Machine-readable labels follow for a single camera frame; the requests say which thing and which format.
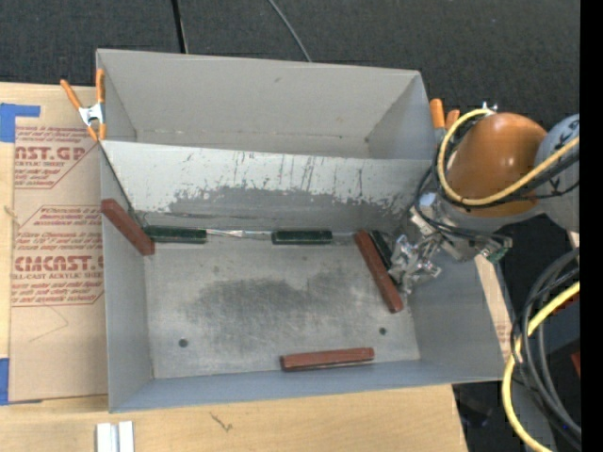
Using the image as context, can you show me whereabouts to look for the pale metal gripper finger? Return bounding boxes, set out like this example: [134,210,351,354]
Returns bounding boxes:
[389,260,443,297]
[391,234,442,268]

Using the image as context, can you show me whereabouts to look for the brown cardboard board, red print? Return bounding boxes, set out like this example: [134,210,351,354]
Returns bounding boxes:
[0,81,516,405]

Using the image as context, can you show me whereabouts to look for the grey metal bin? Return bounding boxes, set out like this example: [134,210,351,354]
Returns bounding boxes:
[95,48,508,414]

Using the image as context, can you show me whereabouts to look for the dark green flat block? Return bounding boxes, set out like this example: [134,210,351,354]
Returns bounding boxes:
[270,229,334,246]
[368,229,395,272]
[141,224,208,245]

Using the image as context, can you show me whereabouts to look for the red-brown flat block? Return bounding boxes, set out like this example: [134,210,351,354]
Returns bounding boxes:
[353,229,405,315]
[279,347,376,373]
[100,198,156,257]

